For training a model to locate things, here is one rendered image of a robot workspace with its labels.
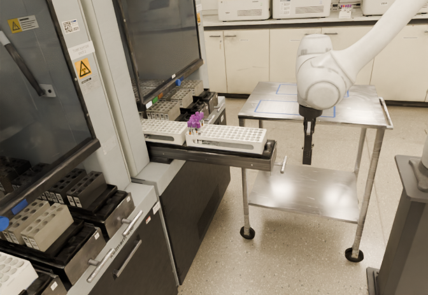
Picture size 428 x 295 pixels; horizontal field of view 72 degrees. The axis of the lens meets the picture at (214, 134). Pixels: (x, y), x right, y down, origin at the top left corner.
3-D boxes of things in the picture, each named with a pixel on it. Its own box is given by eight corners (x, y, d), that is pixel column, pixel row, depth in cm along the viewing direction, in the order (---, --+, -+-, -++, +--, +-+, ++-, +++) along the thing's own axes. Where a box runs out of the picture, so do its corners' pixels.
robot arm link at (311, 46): (293, 80, 97) (295, 95, 86) (295, 31, 90) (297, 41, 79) (328, 79, 95) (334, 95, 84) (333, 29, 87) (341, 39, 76)
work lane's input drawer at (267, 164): (113, 155, 128) (108, 137, 124) (131, 139, 139) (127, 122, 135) (283, 178, 104) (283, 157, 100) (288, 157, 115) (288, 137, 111)
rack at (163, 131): (119, 141, 125) (115, 127, 122) (132, 129, 133) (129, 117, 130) (182, 148, 116) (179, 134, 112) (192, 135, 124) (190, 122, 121)
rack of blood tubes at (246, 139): (186, 148, 115) (184, 134, 112) (196, 136, 123) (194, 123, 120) (262, 157, 105) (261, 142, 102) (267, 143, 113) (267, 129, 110)
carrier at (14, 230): (51, 215, 86) (43, 199, 83) (56, 216, 85) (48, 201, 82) (16, 246, 76) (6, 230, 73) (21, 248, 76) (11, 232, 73)
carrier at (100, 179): (103, 185, 96) (97, 171, 93) (108, 187, 95) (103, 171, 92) (78, 210, 86) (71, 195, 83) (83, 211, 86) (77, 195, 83)
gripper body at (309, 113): (300, 97, 99) (299, 122, 104) (297, 107, 92) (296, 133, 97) (323, 98, 97) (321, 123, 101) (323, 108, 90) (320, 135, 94)
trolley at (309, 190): (239, 239, 174) (230, 114, 134) (256, 189, 211) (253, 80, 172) (364, 266, 152) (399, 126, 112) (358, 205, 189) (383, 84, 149)
